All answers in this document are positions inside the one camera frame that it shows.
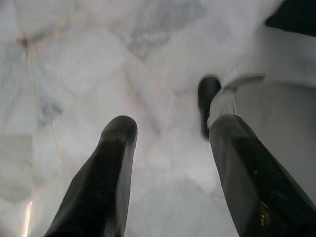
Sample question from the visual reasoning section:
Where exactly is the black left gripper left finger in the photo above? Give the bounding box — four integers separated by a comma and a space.
44, 115, 138, 237

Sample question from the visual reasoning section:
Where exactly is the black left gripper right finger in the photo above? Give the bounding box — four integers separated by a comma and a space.
209, 114, 316, 237

